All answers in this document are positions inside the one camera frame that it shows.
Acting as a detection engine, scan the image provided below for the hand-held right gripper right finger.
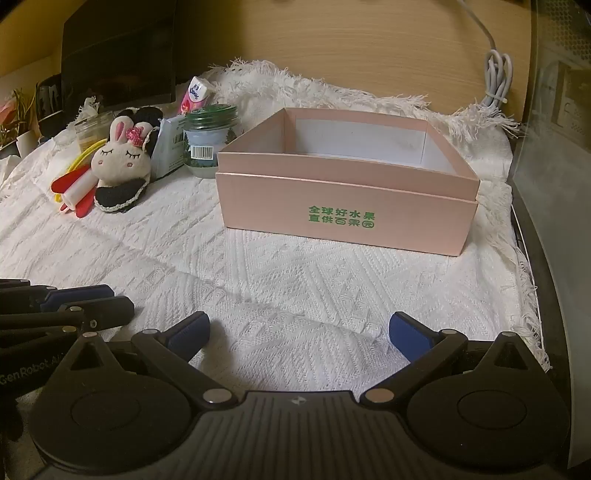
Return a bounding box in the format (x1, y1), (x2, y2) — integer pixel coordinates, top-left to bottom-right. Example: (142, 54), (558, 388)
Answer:
(361, 311), (539, 408)

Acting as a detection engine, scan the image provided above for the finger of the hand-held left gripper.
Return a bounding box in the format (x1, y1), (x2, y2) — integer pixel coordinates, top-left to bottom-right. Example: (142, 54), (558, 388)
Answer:
(0, 279), (116, 304)
(0, 296), (136, 345)

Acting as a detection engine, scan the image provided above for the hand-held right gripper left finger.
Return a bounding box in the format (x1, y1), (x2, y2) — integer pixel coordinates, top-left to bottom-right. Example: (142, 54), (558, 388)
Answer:
(68, 310), (235, 409)

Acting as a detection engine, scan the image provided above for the white bunny plush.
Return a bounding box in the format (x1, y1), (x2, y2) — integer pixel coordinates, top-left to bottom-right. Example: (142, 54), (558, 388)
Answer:
(90, 115), (153, 214)

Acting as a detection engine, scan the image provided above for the pink cardboard box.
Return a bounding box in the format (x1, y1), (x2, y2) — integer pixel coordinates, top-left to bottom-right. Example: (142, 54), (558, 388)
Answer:
(215, 107), (482, 257)

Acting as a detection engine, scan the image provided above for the black knitted plush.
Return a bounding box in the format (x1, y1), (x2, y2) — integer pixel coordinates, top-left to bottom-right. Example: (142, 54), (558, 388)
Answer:
(115, 105), (163, 139)

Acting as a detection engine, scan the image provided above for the pink tissue pack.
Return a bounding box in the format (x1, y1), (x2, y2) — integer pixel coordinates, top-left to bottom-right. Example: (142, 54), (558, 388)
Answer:
(178, 76), (213, 115)

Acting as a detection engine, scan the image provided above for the white fringed blanket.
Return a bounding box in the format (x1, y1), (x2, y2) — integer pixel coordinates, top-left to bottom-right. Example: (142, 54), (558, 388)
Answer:
(0, 56), (553, 402)

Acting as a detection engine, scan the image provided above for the yellow hair band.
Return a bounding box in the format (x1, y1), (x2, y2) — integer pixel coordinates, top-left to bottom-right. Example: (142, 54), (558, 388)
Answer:
(54, 138), (109, 204)

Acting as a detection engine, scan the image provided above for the glass jar with beige contents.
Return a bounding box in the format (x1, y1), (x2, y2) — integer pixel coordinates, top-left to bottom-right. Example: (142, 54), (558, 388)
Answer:
(75, 111), (116, 153)

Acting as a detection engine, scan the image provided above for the white and blue wipes packet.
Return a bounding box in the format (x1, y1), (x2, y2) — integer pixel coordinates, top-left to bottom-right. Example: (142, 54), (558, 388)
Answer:
(148, 115), (189, 181)

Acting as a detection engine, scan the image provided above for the green potted plant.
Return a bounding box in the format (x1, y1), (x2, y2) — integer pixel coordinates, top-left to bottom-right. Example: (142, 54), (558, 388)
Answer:
(0, 88), (38, 155)

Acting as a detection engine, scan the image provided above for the glass jar with green lid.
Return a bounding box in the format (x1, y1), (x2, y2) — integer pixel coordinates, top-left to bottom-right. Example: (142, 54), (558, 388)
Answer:
(183, 104), (239, 179)

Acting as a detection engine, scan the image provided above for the black monitor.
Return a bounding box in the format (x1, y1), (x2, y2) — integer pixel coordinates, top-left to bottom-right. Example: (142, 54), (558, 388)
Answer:
(61, 0), (178, 114)

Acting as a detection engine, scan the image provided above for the white cable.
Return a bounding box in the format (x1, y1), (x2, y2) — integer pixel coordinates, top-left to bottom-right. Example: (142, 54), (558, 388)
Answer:
(457, 0), (515, 110)

